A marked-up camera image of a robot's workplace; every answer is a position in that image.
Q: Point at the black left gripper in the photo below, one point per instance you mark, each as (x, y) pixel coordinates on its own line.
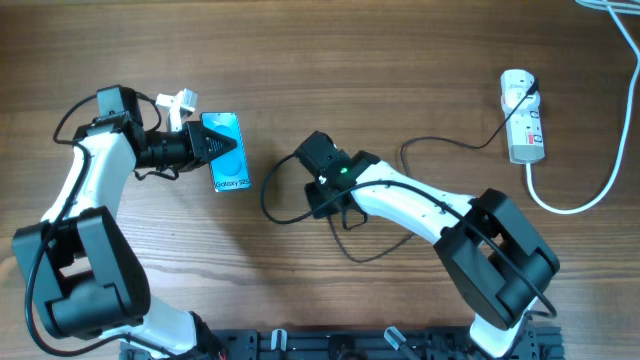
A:
(197, 136)

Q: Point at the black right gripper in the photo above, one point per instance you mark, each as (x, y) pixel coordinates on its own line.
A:
(319, 208)

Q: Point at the blue screen Galaxy smartphone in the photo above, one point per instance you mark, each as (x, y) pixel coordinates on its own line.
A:
(230, 171)

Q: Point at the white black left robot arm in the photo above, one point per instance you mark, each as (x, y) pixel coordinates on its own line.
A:
(85, 287)

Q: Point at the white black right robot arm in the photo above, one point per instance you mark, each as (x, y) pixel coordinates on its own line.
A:
(498, 262)

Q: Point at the white charger plug adapter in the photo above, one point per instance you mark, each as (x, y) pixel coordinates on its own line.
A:
(519, 97)

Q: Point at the white power strip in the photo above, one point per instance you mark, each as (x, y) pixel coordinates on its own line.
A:
(525, 141)

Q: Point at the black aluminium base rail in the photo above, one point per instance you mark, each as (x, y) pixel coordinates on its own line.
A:
(446, 343)

